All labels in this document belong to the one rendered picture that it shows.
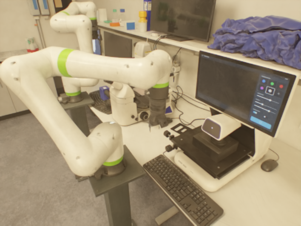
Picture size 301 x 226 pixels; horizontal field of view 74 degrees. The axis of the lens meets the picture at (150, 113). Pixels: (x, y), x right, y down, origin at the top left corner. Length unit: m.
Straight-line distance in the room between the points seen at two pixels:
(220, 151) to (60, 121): 0.73
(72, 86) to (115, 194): 0.94
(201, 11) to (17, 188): 2.20
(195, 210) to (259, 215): 0.28
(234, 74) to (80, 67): 0.64
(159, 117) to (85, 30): 0.92
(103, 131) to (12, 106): 2.65
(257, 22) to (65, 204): 1.98
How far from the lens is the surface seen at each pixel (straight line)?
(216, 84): 1.02
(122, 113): 1.40
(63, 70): 0.87
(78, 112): 1.83
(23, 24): 3.81
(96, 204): 1.97
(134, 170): 1.05
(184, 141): 1.15
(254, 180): 1.20
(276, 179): 1.26
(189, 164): 1.10
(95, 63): 0.78
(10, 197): 2.32
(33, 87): 0.82
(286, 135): 1.53
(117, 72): 0.72
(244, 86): 0.93
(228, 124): 0.99
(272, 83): 0.87
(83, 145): 0.82
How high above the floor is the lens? 1.56
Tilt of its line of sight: 30 degrees down
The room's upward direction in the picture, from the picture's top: straight up
